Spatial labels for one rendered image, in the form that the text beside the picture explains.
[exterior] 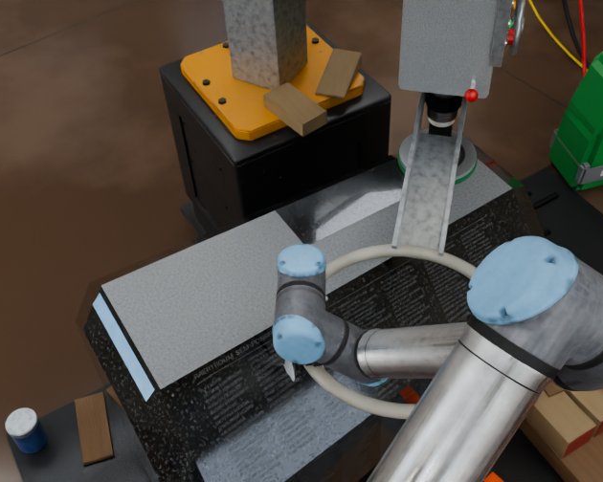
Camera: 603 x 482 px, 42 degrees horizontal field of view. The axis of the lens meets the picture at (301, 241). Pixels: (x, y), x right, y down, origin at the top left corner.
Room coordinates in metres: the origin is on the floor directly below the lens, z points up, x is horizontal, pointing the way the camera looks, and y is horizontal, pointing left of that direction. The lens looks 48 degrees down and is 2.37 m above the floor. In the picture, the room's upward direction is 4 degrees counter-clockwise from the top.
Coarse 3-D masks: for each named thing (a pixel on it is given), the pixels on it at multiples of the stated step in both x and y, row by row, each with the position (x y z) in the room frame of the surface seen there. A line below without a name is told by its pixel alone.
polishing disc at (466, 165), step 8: (408, 136) 1.69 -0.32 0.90; (456, 136) 1.67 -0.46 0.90; (408, 144) 1.65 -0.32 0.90; (464, 144) 1.63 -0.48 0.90; (472, 144) 1.63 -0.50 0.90; (400, 152) 1.62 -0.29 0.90; (408, 152) 1.62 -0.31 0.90; (464, 152) 1.60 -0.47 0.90; (472, 152) 1.60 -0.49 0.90; (400, 160) 1.60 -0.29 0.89; (464, 160) 1.57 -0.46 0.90; (472, 160) 1.57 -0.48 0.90; (464, 168) 1.54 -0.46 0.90; (472, 168) 1.55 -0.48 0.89; (456, 176) 1.51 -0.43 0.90
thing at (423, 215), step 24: (432, 144) 1.50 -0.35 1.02; (456, 144) 1.46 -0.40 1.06; (408, 168) 1.41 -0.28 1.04; (432, 168) 1.43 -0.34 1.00; (456, 168) 1.39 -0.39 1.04; (408, 192) 1.38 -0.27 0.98; (432, 192) 1.37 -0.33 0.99; (408, 216) 1.31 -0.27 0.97; (432, 216) 1.30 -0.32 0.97; (408, 240) 1.25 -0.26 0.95; (432, 240) 1.24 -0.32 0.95
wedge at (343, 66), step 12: (336, 60) 2.18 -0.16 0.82; (348, 60) 2.17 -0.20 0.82; (360, 60) 2.19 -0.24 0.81; (324, 72) 2.14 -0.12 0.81; (336, 72) 2.13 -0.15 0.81; (348, 72) 2.12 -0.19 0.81; (324, 84) 2.08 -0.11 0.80; (336, 84) 2.08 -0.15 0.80; (348, 84) 2.07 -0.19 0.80; (324, 96) 2.04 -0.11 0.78; (336, 96) 2.03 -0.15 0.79
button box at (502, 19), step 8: (504, 0) 1.47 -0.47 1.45; (512, 0) 1.47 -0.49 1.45; (504, 8) 1.47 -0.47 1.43; (504, 16) 1.47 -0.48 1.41; (496, 24) 1.48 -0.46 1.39; (504, 24) 1.47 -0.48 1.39; (496, 32) 1.47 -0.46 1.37; (504, 32) 1.47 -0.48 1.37; (496, 40) 1.47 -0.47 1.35; (504, 40) 1.47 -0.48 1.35; (496, 48) 1.47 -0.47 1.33; (496, 56) 1.47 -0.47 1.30; (496, 64) 1.47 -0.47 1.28
